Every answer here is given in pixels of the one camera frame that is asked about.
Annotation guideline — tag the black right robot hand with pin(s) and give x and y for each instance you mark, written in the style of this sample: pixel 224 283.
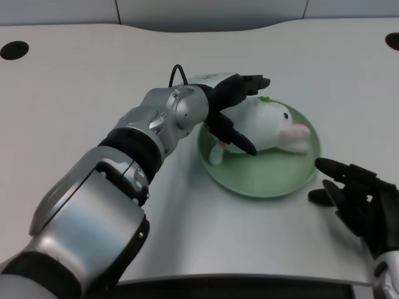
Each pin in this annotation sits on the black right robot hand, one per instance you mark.
pixel 364 199

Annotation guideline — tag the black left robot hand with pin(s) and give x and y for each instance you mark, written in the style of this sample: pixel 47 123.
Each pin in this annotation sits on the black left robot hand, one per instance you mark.
pixel 224 93

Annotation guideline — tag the white rabbit plush doll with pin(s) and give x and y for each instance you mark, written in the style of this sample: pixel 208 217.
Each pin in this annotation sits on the white rabbit plush doll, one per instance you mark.
pixel 271 124

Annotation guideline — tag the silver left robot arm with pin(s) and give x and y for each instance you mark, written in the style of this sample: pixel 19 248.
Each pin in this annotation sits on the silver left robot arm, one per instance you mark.
pixel 109 187

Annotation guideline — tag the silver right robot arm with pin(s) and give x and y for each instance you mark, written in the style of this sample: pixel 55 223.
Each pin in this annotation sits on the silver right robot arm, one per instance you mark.
pixel 386 277

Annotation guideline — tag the green round plate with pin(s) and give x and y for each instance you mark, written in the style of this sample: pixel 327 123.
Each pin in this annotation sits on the green round plate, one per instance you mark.
pixel 265 177

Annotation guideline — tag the black robot torso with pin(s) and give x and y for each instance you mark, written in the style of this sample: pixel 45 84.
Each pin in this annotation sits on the black robot torso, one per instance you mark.
pixel 233 288

